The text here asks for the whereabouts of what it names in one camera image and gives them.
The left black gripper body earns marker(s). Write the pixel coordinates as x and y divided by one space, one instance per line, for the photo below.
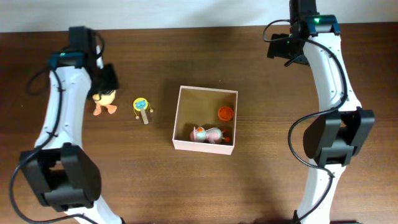
108 82

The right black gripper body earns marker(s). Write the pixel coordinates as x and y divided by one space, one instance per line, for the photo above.
288 49

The yellow plush duck toy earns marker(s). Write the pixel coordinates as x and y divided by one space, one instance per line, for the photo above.
104 100

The yellow rattle drum toy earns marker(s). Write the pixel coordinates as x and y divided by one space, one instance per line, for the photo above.
140 106

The orange round cage ball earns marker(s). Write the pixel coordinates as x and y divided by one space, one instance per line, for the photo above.
225 113

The white duck pink hat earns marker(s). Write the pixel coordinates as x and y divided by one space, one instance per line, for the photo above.
212 135

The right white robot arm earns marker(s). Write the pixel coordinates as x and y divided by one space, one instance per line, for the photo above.
341 125

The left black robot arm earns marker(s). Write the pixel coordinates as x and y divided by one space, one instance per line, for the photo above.
59 172

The white cardboard box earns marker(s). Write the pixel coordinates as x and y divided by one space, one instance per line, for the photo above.
198 107

